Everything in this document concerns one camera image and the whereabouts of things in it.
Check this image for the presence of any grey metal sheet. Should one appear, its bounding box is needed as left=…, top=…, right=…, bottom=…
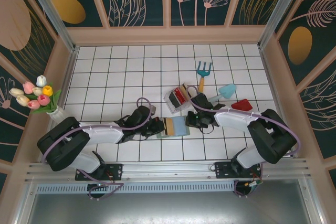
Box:
left=15, top=192, right=325, bottom=224

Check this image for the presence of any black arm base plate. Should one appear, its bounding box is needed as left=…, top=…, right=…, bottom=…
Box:
left=75, top=163, right=124, bottom=182
left=214, top=160, right=263, bottom=180

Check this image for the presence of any aluminium frame post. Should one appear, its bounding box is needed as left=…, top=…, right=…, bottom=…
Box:
left=22, top=0, right=79, bottom=53
left=257, top=0, right=308, bottom=49

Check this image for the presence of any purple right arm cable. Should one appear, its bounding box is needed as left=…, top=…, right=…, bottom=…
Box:
left=186, top=85, right=301, bottom=198

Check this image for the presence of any yellow tulip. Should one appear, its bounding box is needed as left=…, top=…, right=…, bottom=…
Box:
left=41, top=84, right=54, bottom=97

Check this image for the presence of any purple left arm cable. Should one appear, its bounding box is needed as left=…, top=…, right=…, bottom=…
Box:
left=41, top=97, right=153, bottom=201

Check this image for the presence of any mint green card holder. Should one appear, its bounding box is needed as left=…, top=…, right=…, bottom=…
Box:
left=156, top=115, right=192, bottom=139

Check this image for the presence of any red credit card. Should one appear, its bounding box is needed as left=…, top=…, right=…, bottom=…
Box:
left=174, top=87, right=186, bottom=104

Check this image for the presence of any blue toy garden fork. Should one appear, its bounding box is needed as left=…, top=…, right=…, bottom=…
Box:
left=196, top=60, right=213, bottom=93

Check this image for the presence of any aluminium side rail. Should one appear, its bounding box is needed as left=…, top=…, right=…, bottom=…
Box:
left=56, top=47, right=79, bottom=111

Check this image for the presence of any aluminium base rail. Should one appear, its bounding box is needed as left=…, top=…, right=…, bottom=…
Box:
left=25, top=157, right=313, bottom=183

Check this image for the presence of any red toy shovel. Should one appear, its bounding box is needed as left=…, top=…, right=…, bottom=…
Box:
left=230, top=98, right=254, bottom=112

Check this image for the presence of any tulip bouquet in vase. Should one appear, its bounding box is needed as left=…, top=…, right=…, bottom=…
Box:
left=31, top=89, right=62, bottom=114

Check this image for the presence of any slotted grey cable duct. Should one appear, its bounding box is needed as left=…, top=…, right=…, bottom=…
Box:
left=35, top=180, right=301, bottom=195

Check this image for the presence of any black credit card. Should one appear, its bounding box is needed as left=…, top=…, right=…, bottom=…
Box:
left=169, top=91, right=182, bottom=109

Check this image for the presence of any clear acrylic card box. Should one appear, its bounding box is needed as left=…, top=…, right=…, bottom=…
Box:
left=164, top=83, right=194, bottom=114

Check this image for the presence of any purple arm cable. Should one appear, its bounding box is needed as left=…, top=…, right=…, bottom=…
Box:
left=41, top=97, right=153, bottom=201
left=186, top=85, right=301, bottom=198

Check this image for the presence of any white flower vase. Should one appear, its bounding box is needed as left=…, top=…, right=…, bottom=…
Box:
left=46, top=107, right=66, bottom=124

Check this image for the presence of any teal toy trowel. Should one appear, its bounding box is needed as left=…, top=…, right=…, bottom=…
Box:
left=208, top=83, right=238, bottom=103

